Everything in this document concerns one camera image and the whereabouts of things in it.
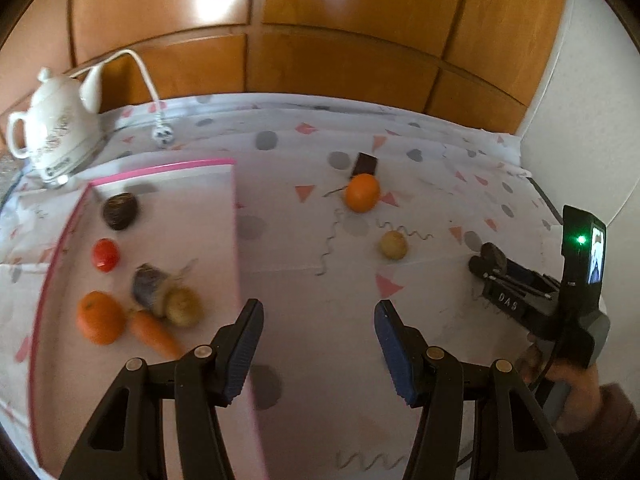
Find orange carrot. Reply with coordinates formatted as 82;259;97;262
128;309;182;360

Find round orange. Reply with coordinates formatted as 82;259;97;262
345;173;382;213

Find white ceramic electric kettle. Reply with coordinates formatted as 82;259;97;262
7;66;104;172

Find grey kettle base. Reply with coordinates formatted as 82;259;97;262
32;132;109;189

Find pink cardboard tray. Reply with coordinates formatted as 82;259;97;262
27;158;272;480

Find small yellow-green longan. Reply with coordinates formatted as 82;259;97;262
377;230;407;261
165;285;205;330

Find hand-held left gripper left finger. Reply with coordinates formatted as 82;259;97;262
60;298;265;480

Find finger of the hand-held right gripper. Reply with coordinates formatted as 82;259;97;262
468;254;503;284
501;258;557;295

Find person's right forearm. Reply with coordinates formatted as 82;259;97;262
555;382;640;480

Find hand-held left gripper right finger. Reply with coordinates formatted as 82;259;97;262
374;299;579;480

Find purple sweet potato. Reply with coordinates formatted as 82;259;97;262
131;263;174;317

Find dark brown square piece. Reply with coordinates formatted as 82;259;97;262
352;152;379;177

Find white power cord with plug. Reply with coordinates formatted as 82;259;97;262
70;49;176;149

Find red tomato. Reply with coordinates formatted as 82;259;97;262
92;238;121;273

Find dark round passion fruit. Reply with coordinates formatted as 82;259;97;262
102;192;140;231

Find person's right hand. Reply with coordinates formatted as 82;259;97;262
517;344;603;435

